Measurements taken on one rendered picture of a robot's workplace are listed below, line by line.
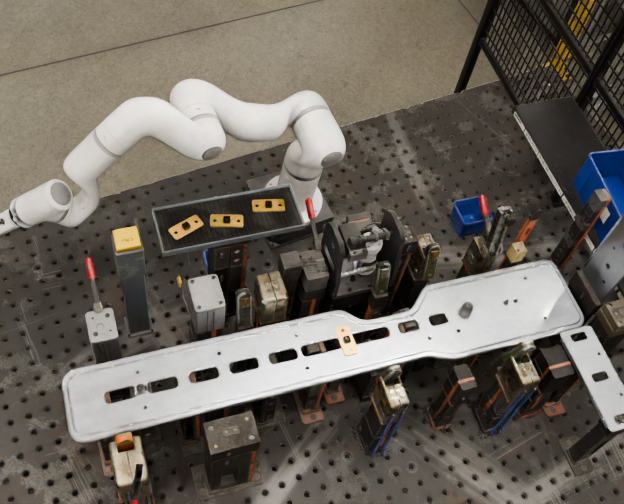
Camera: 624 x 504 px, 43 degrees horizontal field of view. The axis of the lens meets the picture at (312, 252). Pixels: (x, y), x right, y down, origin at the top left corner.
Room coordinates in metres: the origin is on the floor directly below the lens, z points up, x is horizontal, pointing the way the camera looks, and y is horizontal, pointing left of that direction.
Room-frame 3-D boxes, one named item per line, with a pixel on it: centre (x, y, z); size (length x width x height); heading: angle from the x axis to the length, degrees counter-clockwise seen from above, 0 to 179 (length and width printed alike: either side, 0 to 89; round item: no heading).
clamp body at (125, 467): (0.54, 0.30, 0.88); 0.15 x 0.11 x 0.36; 28
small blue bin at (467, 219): (1.65, -0.49, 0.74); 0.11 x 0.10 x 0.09; 118
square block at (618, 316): (1.20, -0.85, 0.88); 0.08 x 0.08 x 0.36; 28
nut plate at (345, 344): (0.97, -0.13, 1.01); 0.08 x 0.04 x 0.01; 28
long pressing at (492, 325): (0.96, -0.12, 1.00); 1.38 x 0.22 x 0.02; 118
